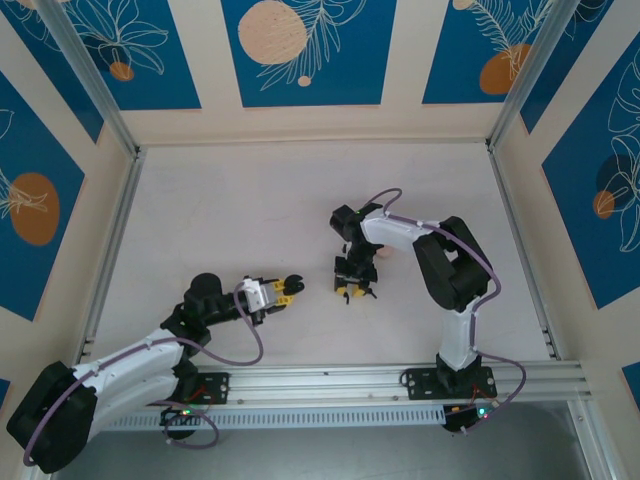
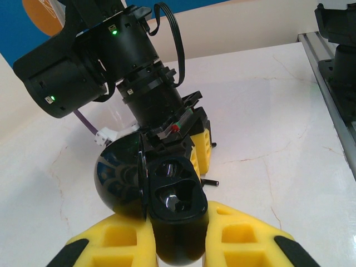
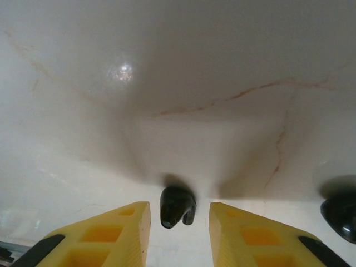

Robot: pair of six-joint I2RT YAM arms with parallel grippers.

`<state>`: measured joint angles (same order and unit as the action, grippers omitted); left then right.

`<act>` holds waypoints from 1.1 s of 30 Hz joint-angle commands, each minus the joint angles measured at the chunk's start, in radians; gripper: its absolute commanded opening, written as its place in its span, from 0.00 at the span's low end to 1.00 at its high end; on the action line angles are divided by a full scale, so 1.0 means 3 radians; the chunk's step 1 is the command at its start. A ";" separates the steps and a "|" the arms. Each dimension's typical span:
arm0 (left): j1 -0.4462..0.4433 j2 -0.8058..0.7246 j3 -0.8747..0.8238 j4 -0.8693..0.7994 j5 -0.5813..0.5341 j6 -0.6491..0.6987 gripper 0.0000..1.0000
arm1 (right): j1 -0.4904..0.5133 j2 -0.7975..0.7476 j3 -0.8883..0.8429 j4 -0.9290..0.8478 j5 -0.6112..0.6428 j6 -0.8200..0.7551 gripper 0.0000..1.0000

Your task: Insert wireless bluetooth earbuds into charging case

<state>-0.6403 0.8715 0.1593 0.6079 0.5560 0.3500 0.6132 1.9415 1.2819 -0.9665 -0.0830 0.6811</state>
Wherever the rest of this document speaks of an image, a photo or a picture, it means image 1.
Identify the pink earbud charging case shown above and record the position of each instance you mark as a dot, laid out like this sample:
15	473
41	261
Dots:
386	254

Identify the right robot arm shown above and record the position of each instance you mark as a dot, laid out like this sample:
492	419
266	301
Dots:
450	265

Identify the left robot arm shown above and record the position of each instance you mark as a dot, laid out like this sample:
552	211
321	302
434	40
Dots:
130	370

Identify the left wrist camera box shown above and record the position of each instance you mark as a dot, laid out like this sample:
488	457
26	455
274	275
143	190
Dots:
257	295

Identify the aluminium mounting rail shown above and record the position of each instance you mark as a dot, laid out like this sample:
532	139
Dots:
320	385

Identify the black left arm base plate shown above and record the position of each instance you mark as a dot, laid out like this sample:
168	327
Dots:
217	387

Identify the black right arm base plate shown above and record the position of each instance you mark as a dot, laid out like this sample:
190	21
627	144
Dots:
417	382

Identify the aluminium side rail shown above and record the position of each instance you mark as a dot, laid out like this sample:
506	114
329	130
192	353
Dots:
122	210
510	200

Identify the blue floral wall panel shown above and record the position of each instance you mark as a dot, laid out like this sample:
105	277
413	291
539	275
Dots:
50	75
450	50
575	60
150	75
350	75
30	150
590	225

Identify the aluminium frame post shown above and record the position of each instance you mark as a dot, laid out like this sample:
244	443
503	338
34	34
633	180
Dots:
85	75
530	65

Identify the aluminium frame leg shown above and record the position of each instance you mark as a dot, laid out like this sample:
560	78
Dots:
592	445

